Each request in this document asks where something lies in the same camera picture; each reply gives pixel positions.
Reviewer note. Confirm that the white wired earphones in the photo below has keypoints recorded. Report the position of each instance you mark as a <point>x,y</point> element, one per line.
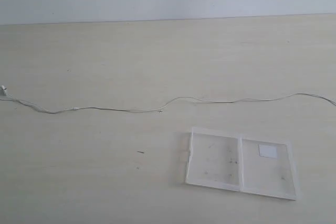
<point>5,96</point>

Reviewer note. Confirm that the clear plastic open case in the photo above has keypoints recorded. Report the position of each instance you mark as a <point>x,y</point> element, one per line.
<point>238,163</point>

